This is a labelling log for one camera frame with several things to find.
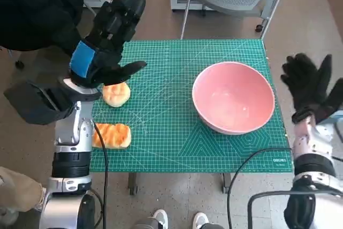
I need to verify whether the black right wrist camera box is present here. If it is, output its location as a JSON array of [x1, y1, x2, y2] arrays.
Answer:
[[321, 78, 343, 119]]

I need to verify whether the pink bowl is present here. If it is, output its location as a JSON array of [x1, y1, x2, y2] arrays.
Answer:
[[191, 62, 276, 135]]

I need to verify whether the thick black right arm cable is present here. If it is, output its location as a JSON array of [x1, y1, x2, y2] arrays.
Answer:
[[247, 189, 343, 229]]

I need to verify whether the round toy bread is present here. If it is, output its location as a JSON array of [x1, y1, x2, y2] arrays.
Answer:
[[102, 83, 131, 108]]

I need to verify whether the grey metal pole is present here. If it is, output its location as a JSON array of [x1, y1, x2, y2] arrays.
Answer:
[[260, 0, 289, 39], [180, 0, 192, 40]]

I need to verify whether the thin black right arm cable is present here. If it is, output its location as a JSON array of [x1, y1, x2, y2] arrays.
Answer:
[[227, 147, 294, 229]]

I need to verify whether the rectangular toy bread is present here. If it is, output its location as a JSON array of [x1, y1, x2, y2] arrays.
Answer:
[[92, 123, 132, 149]]

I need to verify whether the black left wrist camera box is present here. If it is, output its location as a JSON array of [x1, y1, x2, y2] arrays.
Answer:
[[4, 80, 78, 125]]

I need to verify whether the person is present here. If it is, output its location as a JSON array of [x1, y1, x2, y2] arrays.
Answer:
[[0, 0, 86, 58]]

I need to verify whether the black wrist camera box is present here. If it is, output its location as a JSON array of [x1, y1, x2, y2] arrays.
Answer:
[[321, 78, 343, 119], [4, 80, 78, 125]]

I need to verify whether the white shoe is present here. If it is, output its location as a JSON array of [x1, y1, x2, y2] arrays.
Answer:
[[152, 209, 169, 229], [192, 212, 210, 229]]

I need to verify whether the black table leg caster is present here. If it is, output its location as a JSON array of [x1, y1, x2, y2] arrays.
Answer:
[[221, 172, 232, 194], [128, 172, 139, 195]]

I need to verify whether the green cutting mat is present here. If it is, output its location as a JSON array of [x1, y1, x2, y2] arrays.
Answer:
[[89, 39, 294, 173]]

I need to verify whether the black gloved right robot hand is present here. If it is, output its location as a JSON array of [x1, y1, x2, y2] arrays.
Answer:
[[280, 53, 334, 114]]

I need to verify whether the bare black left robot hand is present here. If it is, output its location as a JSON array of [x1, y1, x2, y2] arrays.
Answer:
[[68, 0, 148, 88]]

